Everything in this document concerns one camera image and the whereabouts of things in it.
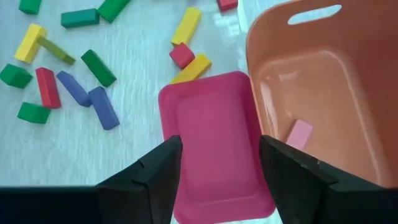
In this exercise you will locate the pink plastic bin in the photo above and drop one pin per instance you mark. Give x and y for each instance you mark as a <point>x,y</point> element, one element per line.
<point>217,140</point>

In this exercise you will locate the red long block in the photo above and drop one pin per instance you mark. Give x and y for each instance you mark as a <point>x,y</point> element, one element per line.
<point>48,88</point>

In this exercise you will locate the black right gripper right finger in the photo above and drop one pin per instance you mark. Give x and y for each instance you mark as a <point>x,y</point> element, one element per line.
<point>298,193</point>

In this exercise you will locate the orange plastic basket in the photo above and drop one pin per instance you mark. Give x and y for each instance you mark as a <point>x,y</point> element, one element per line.
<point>342,93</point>

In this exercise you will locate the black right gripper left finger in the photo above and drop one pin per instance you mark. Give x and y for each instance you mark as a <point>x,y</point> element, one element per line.
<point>140,193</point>

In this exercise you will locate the pale pink long block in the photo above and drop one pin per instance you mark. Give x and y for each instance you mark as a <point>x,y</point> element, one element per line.
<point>299,133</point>

